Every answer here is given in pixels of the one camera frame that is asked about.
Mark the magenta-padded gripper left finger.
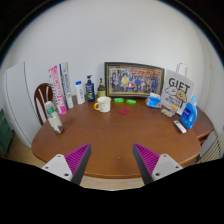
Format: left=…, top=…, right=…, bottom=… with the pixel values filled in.
left=41, top=143, right=92, bottom=186

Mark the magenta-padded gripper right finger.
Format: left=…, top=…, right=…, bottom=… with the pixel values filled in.
left=132, top=143, right=184, bottom=186

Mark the clear plastic drink bottle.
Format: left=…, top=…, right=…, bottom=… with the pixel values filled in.
left=44, top=100, right=65, bottom=135

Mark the white remote control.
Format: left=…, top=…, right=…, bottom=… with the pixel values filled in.
left=173, top=119, right=188, bottom=134

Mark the small clear snack pack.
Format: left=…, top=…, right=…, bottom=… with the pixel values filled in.
left=160, top=107, right=175, bottom=118

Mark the flat round red coaster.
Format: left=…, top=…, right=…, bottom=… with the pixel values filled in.
left=117, top=107, right=131, bottom=116

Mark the blue tissue pack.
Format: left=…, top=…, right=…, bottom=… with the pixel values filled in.
left=144, top=92, right=162, bottom=109

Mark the blue detergent bottle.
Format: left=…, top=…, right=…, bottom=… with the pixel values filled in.
left=179, top=95, right=199, bottom=130

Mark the white mug yellow rim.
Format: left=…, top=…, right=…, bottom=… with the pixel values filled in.
left=93, top=96, right=112, bottom=114

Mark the white bottle blue cap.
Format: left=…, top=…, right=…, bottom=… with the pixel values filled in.
left=74, top=80, right=86, bottom=106

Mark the dark wooden side table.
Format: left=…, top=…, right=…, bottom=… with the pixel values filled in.
left=191, top=106, right=215, bottom=145

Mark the white radiator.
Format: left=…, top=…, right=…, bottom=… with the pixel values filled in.
left=199, top=133, right=224, bottom=164

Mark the dark blue pump bottle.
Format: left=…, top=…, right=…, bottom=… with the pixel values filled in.
left=84, top=74, right=96, bottom=103

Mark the pink shuttlecock tube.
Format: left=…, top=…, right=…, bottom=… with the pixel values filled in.
left=48, top=64, right=68, bottom=116

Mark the brown pump bottle yellow label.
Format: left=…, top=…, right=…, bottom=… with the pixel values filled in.
left=97, top=78, right=107, bottom=99

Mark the dark wooden chair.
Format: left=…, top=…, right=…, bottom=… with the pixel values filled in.
left=33, top=82, right=56, bottom=127

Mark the white paper gift bag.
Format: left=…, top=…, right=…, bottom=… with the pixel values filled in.
left=160, top=62, right=195, bottom=116

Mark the green cabinet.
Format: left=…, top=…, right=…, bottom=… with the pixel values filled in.
left=0, top=108, right=14, bottom=157

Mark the framed group picture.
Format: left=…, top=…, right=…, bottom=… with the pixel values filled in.
left=104, top=61, right=166, bottom=99

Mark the white refrigerator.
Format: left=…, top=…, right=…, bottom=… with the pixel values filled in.
left=2, top=61, right=38, bottom=148

